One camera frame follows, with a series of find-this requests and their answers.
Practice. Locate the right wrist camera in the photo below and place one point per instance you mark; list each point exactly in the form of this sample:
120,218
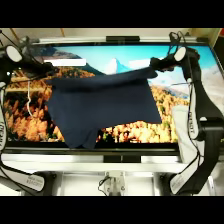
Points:
174,41

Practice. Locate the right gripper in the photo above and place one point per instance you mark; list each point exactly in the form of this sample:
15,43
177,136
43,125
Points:
161,64

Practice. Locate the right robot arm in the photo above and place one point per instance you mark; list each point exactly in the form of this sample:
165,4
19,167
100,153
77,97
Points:
203,113

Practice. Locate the dark blue T-shirt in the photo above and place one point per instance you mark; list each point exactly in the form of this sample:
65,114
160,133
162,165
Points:
103,103

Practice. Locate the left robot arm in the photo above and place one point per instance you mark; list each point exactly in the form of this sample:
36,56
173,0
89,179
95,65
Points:
15,55

